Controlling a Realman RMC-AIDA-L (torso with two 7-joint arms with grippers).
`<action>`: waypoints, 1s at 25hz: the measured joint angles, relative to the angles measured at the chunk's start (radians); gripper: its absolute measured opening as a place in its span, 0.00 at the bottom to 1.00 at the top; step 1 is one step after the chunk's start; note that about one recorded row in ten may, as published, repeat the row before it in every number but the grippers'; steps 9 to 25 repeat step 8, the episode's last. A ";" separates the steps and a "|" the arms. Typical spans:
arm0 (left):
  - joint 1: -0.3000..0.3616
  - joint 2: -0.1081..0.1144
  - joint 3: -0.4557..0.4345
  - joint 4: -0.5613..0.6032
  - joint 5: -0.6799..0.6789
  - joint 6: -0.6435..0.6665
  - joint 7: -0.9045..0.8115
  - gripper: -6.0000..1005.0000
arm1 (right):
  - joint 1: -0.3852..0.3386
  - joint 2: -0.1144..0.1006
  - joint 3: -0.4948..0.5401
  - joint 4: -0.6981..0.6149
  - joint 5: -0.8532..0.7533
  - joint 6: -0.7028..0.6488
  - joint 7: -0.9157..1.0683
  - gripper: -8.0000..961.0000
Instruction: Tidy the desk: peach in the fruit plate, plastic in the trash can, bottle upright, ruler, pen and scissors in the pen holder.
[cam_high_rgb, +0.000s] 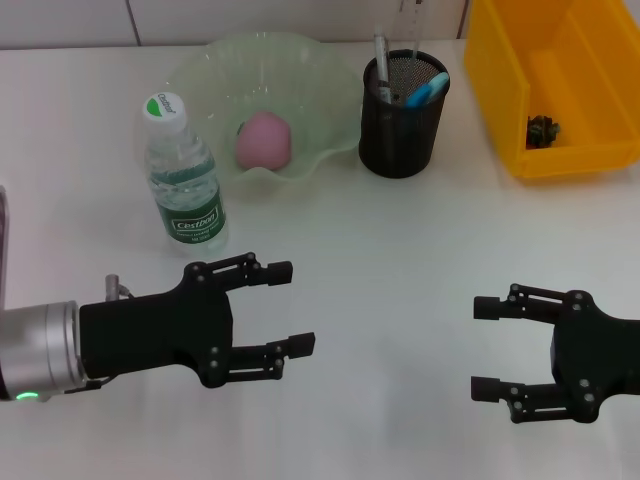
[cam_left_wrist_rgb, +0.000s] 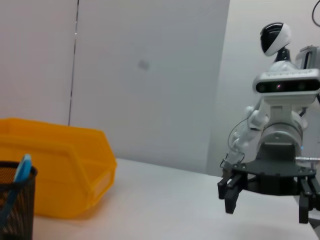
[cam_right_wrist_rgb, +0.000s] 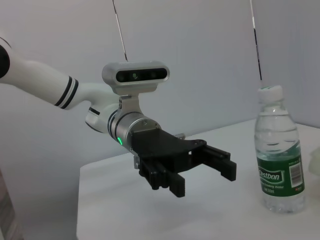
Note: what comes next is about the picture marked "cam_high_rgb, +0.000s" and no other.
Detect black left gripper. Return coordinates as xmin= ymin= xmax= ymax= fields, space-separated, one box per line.
xmin=78 ymin=251 xmax=318 ymax=390

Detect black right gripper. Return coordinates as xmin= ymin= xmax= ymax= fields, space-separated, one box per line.
xmin=469 ymin=282 xmax=640 ymax=425

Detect clear water bottle green label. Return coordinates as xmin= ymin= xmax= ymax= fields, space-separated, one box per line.
xmin=141 ymin=90 xmax=231 ymax=257

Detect pink peach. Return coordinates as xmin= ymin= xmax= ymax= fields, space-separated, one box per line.
xmin=233 ymin=110 xmax=293 ymax=172

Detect green plastic wrapper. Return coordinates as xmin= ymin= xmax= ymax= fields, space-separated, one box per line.
xmin=525 ymin=113 xmax=562 ymax=149

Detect grey white ballpoint pen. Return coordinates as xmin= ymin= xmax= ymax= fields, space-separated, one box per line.
xmin=373 ymin=24 xmax=395 ymax=105

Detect blue scissors with teal sheath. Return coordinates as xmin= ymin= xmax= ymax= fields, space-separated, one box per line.
xmin=403 ymin=70 xmax=450 ymax=109

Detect clear plastic ruler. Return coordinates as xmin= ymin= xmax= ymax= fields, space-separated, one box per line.
xmin=396 ymin=0 xmax=424 ymax=62

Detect black mesh pen holder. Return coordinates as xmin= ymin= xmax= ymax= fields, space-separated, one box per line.
xmin=358 ymin=48 xmax=451 ymax=179

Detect green glass fruit bowl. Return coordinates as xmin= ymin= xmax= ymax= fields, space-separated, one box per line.
xmin=164 ymin=30 xmax=362 ymax=187

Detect yellow plastic storage bin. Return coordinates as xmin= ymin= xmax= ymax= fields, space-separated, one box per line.
xmin=463 ymin=0 xmax=640 ymax=181

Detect silver left gripper cable plug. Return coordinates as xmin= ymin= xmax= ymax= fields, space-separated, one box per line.
xmin=103 ymin=273 xmax=139 ymax=304

